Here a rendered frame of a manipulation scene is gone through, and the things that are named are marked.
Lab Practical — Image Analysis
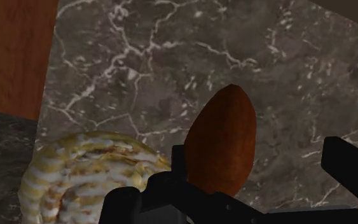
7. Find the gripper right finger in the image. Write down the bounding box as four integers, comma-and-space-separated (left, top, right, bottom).
320, 136, 358, 206

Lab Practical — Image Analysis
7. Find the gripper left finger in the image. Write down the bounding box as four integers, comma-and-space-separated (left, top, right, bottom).
98, 144, 265, 224

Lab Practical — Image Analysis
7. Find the brown egg-shaped wooden object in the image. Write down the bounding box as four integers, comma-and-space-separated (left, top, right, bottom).
183, 83, 258, 198

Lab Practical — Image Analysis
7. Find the iced cinnamon roll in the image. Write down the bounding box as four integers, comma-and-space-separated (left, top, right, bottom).
17, 130, 172, 224

